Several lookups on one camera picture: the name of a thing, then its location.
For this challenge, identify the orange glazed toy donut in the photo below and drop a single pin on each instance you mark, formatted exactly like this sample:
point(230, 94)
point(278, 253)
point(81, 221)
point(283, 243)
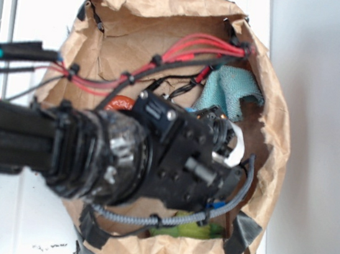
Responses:
point(120, 102)

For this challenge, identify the green plush toy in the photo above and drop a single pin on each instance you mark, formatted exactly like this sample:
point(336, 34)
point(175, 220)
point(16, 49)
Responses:
point(191, 230)

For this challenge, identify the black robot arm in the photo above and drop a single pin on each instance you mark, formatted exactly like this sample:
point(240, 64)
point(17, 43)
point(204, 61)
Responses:
point(95, 156)

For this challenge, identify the teal microfibre cloth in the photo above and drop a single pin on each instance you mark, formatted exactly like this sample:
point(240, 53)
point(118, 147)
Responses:
point(227, 87)

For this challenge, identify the blue sponge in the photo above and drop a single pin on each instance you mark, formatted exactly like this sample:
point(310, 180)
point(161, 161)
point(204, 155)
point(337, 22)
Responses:
point(190, 109)

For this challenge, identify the brown paper bag bin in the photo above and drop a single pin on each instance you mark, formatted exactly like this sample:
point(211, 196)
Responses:
point(111, 36)

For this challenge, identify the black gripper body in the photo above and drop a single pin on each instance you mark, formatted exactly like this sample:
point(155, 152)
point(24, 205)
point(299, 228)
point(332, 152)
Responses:
point(193, 158)

